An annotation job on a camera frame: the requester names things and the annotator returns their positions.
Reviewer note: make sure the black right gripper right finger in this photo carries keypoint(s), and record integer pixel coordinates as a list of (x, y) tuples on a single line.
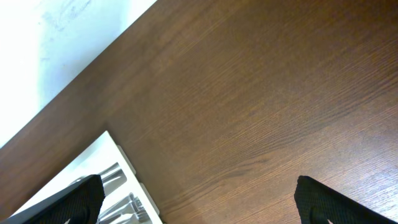
[(317, 203)]

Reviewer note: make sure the white cutlery tray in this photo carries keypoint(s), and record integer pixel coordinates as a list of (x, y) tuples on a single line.
[(98, 156)]

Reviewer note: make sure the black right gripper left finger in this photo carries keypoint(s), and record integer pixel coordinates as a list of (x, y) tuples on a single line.
[(80, 202)]

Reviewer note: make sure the large metal spoon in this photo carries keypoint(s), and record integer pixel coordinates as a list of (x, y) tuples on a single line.
[(113, 182), (110, 171)]

